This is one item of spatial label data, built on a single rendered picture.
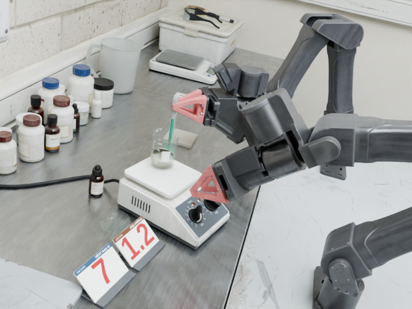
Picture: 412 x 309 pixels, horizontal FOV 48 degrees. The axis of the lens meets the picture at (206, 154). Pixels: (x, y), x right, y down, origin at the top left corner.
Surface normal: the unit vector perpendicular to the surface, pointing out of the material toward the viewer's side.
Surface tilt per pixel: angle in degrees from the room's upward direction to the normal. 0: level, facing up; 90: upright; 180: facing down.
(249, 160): 83
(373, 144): 83
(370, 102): 90
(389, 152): 91
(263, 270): 0
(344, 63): 99
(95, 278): 40
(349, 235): 48
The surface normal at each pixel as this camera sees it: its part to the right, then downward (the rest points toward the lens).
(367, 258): -0.32, 0.43
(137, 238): 0.70, -0.44
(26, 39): 0.95, 0.27
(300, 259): 0.18, -0.87
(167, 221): -0.51, 0.32
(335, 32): 0.28, 0.50
